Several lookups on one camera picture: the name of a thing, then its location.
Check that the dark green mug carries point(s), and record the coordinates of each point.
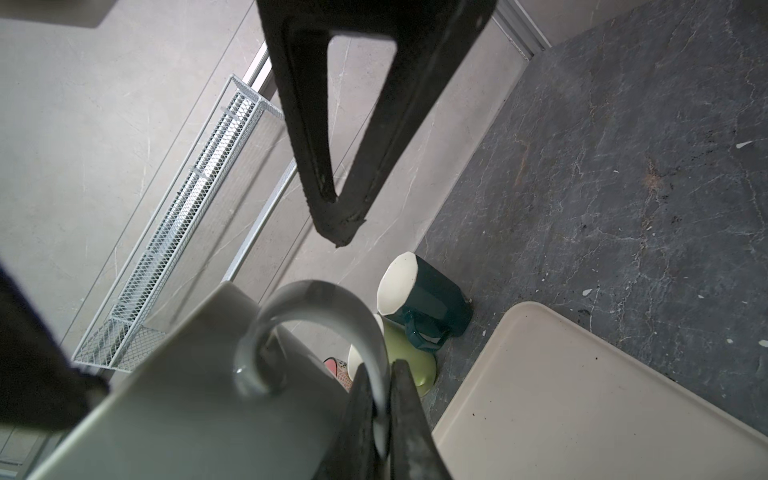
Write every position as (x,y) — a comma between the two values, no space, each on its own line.
(429,306)

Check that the beige serving tray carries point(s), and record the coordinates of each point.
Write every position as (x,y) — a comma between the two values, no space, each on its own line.
(546,399)

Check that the pink cartoon mug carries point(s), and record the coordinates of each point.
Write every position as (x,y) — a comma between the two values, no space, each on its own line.
(339,370)

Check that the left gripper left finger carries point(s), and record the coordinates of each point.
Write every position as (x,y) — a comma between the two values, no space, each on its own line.
(353,453)

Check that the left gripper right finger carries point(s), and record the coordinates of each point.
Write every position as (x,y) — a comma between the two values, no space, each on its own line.
(413,453)

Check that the white wire mesh basket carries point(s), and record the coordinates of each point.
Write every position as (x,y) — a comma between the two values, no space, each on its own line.
(185,248)

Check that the grey mug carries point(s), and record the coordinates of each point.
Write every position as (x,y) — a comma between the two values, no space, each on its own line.
(231,395)

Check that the light green mug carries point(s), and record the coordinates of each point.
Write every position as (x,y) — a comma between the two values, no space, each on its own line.
(385,342)

